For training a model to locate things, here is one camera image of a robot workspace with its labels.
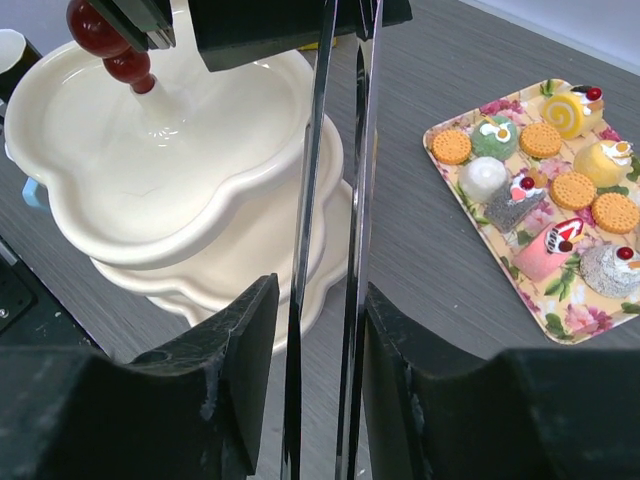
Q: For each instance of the white dome cake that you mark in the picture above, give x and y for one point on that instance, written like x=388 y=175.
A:
x=480 y=178

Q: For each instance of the yellow swiss roll cake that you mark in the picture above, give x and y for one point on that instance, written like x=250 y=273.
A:
x=574 y=111

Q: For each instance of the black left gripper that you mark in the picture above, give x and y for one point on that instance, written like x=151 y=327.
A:
x=228 y=34

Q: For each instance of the metal serving tongs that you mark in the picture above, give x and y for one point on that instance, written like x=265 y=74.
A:
x=333 y=238

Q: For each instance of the orange biscuit upper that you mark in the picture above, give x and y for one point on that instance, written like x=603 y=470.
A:
x=540 y=140

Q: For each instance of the floral serving tray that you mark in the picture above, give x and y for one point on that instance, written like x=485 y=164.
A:
x=564 y=306

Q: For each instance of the grey slice cake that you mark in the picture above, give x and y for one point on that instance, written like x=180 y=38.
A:
x=513 y=201

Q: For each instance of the orange biscuit far left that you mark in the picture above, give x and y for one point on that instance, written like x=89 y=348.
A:
x=451 y=147

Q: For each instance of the green dome cake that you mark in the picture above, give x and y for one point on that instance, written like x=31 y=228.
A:
x=499 y=140

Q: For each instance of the orange biscuit right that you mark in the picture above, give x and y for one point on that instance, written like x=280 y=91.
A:
x=615 y=213

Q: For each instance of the blue white mug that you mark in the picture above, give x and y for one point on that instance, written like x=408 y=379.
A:
x=18 y=58

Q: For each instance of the orange biscuit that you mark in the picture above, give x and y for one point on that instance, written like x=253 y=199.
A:
x=615 y=213
x=451 y=147
x=540 y=140
x=572 y=191

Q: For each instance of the cream three-tier cake stand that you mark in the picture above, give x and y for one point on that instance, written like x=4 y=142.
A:
x=185 y=194

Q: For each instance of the orange biscuit centre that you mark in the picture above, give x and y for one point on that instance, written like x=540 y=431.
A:
x=572 y=191

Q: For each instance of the yellow dome cake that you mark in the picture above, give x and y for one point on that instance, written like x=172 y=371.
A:
x=605 y=163

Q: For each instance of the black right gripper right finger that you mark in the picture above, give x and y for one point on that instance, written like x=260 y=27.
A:
x=436 y=411

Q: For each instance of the grey white cream cake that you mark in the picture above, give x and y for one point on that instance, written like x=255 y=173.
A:
x=611 y=270

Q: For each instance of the pink swiss roll cake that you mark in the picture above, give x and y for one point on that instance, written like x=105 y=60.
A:
x=549 y=250

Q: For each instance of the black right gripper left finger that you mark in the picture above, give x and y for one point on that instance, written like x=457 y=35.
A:
x=191 y=408

